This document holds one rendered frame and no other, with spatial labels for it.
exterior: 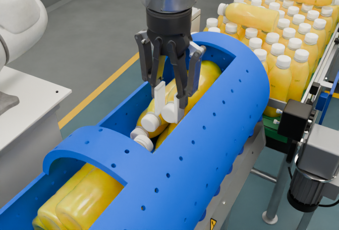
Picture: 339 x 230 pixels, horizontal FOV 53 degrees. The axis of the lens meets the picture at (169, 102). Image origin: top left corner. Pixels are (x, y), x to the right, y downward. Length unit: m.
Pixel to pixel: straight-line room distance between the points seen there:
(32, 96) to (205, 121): 0.60
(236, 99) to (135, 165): 0.28
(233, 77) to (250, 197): 1.37
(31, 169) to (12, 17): 0.44
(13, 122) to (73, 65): 2.16
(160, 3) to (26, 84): 0.67
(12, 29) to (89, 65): 2.11
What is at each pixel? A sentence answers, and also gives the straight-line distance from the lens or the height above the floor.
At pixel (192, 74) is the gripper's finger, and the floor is 1.28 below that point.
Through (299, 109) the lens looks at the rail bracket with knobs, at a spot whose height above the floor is 1.00.
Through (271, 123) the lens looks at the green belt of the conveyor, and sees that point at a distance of 1.11.
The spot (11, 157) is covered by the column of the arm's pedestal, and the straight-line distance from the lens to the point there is 1.02.
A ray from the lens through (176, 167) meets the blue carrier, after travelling 0.55.
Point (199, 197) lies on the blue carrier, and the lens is 0.59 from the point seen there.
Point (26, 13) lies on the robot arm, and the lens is 1.02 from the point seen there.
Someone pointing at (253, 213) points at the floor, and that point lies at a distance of 1.98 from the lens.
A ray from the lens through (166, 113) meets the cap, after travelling 0.69.
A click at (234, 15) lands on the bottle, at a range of 1.18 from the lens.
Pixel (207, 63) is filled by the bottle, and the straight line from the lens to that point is 0.81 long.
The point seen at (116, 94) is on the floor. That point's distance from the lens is 2.69.
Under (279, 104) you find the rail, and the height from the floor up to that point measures 0.97.
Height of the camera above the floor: 1.61
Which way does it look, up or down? 39 degrees down
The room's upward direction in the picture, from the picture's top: straight up
